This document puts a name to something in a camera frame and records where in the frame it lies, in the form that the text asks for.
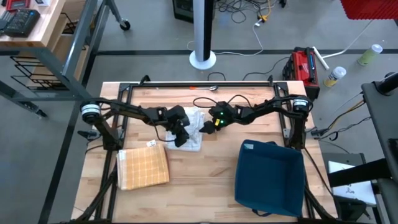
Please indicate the black box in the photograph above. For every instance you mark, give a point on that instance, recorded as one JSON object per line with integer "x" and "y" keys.
{"x": 183, "y": 11}

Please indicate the wooden workbench with grey frame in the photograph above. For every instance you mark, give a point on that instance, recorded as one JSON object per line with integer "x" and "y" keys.
{"x": 37, "y": 31}

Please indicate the navy and white fabric basket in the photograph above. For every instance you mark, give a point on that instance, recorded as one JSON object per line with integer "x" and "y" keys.
{"x": 270, "y": 177}

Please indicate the white and black tower stand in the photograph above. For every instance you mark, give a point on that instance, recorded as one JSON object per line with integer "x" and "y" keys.
{"x": 203, "y": 31}

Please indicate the yellow towel with white lines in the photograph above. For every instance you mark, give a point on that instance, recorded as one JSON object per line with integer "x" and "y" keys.
{"x": 143, "y": 166}

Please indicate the white and yellow spray can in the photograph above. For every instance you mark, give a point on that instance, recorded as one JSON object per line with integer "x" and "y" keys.
{"x": 335, "y": 76}

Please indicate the black keypad device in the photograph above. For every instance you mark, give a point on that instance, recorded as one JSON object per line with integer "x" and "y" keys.
{"x": 21, "y": 22}

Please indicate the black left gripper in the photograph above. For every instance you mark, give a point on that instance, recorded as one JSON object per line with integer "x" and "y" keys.
{"x": 182, "y": 138}

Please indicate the white paper sheet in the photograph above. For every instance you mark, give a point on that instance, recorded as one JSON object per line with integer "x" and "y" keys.
{"x": 351, "y": 189}

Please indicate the red flat device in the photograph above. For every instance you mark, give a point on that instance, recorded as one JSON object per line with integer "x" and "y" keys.
{"x": 18, "y": 3}

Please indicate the grey desk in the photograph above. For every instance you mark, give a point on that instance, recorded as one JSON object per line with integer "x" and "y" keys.
{"x": 382, "y": 118}

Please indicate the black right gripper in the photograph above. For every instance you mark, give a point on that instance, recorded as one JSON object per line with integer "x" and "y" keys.
{"x": 209, "y": 127}

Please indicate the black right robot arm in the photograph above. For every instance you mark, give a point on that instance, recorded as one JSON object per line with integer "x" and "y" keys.
{"x": 267, "y": 107}

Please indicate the black metal table frame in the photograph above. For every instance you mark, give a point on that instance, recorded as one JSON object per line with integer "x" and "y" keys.
{"x": 202, "y": 84}

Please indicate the small white box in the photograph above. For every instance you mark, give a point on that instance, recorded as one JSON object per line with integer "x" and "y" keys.
{"x": 42, "y": 2}

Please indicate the green bottle with white cap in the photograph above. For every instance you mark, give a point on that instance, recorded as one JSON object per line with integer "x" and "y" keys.
{"x": 369, "y": 55}

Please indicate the red and black toolbox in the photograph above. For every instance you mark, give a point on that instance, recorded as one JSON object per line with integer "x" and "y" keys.
{"x": 303, "y": 68}

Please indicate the white waffle towel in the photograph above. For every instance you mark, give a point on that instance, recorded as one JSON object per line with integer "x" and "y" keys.
{"x": 191, "y": 130}

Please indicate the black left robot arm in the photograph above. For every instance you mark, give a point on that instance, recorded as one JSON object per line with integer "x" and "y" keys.
{"x": 124, "y": 110}

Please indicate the white tube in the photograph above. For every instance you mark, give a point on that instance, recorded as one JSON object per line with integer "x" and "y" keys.
{"x": 320, "y": 58}

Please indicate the red panel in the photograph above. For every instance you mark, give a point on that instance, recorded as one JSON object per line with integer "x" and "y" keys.
{"x": 370, "y": 8}

